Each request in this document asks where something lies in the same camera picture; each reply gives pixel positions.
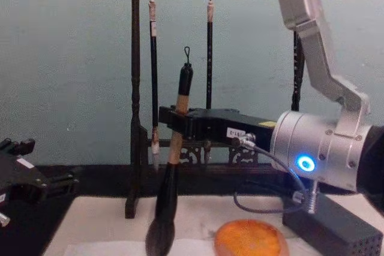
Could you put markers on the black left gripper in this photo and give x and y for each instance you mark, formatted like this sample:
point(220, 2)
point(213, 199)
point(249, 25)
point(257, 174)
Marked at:
point(21, 181)

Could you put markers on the white felt mat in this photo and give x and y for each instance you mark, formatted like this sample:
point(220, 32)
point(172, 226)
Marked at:
point(114, 229)

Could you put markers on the thin black brush, dark tip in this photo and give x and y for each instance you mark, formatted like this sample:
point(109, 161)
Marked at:
point(209, 67)

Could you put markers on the dark carved wooden brush rack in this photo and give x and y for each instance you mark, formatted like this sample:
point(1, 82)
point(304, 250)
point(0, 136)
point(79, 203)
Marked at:
point(135, 88)

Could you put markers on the thin brush with white tip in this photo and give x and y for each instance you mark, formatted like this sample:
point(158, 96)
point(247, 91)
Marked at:
point(154, 73)

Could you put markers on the large black calligraphy brush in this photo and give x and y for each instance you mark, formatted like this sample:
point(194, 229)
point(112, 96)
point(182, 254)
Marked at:
point(166, 202)

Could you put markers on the round orange dish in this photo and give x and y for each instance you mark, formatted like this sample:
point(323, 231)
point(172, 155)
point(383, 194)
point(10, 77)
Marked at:
point(250, 239)

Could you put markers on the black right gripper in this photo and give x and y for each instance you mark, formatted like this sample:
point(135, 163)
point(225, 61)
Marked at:
point(222, 127)

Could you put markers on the thin black calligraphy brush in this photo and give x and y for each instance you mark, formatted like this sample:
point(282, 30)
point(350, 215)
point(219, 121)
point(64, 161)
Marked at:
point(297, 70)

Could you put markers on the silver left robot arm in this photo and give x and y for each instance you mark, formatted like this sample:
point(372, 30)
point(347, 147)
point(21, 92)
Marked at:
point(3, 219)

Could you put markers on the black rectangular block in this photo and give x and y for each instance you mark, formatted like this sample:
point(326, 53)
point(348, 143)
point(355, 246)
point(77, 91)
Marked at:
point(333, 226)

